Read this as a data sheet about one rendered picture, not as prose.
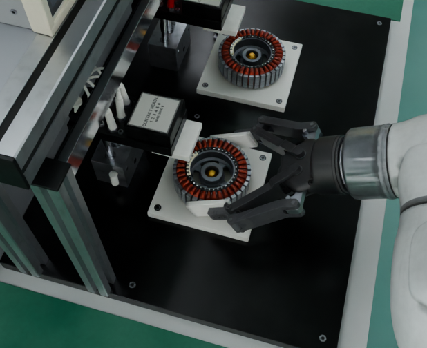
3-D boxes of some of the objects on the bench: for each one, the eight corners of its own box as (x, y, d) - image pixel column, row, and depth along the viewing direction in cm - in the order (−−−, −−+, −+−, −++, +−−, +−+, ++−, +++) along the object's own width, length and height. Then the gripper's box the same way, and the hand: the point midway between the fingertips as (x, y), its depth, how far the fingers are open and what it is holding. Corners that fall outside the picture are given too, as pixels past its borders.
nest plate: (301, 49, 97) (302, 43, 96) (283, 112, 90) (285, 108, 89) (220, 32, 100) (220, 27, 98) (196, 93, 92) (196, 88, 91)
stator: (257, 159, 83) (259, 145, 80) (238, 222, 77) (240, 210, 74) (186, 142, 85) (186, 128, 81) (163, 203, 79) (162, 190, 76)
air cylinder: (191, 41, 98) (190, 18, 94) (177, 72, 94) (176, 48, 90) (164, 36, 99) (162, 12, 94) (150, 65, 95) (147, 42, 91)
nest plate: (271, 157, 85) (272, 152, 84) (247, 242, 77) (248, 238, 76) (179, 136, 87) (179, 131, 86) (148, 216, 80) (146, 212, 78)
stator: (292, 52, 95) (295, 36, 92) (270, 99, 90) (272, 83, 86) (233, 34, 97) (233, 18, 94) (207, 78, 92) (207, 63, 89)
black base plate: (388, 27, 103) (391, 17, 101) (332, 362, 71) (336, 358, 69) (153, -19, 110) (152, -28, 108) (3, 268, 78) (-2, 262, 76)
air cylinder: (145, 148, 86) (141, 127, 81) (128, 188, 82) (123, 168, 77) (115, 141, 87) (109, 119, 82) (97, 179, 83) (90, 159, 78)
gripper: (345, 262, 65) (191, 257, 77) (370, 112, 76) (234, 129, 89) (323, 230, 60) (163, 230, 72) (354, 75, 71) (212, 98, 84)
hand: (213, 174), depth 79 cm, fingers closed on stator, 11 cm apart
